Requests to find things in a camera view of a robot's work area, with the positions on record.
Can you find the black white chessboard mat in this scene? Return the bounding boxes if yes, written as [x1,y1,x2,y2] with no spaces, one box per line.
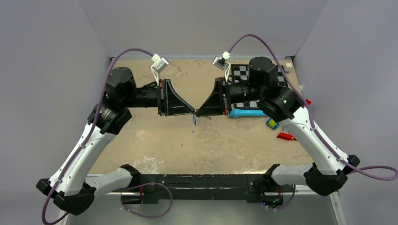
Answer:
[231,64,294,109]

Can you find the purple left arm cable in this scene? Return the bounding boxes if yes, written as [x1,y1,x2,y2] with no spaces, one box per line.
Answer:
[41,48,154,225]

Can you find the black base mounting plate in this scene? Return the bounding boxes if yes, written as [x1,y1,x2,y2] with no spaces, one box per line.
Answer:
[137,173,294,204]

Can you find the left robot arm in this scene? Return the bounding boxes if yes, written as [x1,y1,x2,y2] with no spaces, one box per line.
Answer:
[37,67,194,215]

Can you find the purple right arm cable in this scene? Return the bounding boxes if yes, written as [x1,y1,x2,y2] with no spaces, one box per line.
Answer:
[228,34,398,181]

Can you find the aluminium frame rail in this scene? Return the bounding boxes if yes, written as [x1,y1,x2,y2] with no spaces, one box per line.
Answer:
[62,185,346,225]

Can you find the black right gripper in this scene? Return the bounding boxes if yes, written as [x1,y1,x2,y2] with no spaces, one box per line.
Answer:
[196,77,263,116]

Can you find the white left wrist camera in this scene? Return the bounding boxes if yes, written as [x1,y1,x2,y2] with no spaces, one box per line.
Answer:
[150,54,170,84]

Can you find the red triangular block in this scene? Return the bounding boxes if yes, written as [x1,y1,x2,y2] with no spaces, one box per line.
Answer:
[277,132,297,141]

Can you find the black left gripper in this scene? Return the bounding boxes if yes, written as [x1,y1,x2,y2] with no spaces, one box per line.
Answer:
[123,78,195,116]

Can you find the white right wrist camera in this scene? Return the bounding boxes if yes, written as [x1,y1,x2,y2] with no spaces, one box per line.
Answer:
[212,51,231,81]

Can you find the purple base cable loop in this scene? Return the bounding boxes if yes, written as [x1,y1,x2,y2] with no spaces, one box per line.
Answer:
[120,182,173,218]

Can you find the light blue plastic cylinder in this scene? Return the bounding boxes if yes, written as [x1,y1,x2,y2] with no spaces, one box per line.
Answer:
[228,108,267,118]

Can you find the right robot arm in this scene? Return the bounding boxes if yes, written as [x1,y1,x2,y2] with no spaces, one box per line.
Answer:
[195,57,360,196]

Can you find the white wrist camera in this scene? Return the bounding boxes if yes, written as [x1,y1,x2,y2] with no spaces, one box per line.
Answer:
[150,54,170,84]
[212,51,231,81]

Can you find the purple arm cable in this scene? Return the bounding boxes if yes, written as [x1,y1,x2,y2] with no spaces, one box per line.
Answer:
[228,34,398,181]
[41,48,154,225]

